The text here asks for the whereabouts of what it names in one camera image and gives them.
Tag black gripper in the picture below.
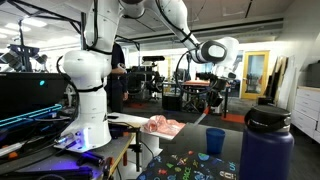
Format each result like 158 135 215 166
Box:
206 77 230 109

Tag dark blue plastic cup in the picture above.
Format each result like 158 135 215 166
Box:
205 127 227 155

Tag orange floor mat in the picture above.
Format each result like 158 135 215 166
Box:
221 112 247 125

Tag black box on floor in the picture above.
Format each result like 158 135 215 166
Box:
161 93 184 112

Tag yellow framed door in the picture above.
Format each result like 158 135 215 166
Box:
240 50 271 101

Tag pink crumpled cloth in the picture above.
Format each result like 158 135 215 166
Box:
142 114 187 138

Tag dark blue water bottle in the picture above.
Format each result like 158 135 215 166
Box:
238 104 296 180

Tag white leaning boards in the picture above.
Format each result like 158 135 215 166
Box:
265 55 297 110

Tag dark colourful patterned cloth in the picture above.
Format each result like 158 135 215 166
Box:
135 150 240 180

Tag white flat board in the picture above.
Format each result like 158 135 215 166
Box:
107 112 178 141

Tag white drawer cabinet wooden top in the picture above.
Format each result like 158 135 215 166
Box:
290 85 320 145

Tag person in dark clothes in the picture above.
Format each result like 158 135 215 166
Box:
105 42 130 114

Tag metal optical breadboard table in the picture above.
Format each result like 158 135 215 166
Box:
0 132 138 180

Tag black computer monitor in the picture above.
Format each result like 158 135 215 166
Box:
0 71 68 120

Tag black studio light stand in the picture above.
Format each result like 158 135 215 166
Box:
0 19 48 74

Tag black stereo camera bar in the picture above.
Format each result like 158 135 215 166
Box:
141 55 166 63

